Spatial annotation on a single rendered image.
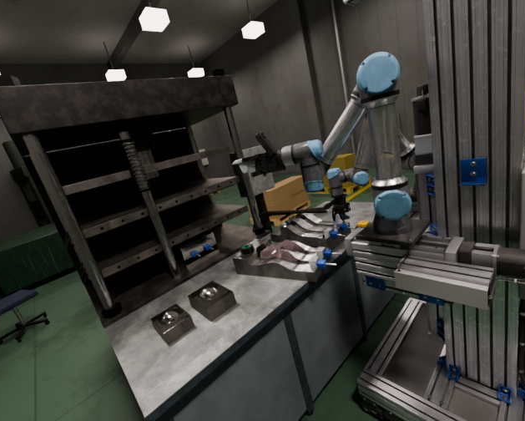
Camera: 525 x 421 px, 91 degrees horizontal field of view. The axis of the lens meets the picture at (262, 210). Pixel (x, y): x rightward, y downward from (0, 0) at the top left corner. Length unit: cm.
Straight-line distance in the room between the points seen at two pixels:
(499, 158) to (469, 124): 15
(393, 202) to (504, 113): 44
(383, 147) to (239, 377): 108
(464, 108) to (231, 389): 139
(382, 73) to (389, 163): 27
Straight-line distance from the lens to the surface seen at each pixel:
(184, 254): 188
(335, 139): 109
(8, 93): 166
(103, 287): 172
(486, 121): 117
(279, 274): 141
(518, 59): 116
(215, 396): 128
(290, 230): 172
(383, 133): 95
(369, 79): 92
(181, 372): 114
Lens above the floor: 152
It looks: 15 degrees down
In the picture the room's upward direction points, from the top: 14 degrees counter-clockwise
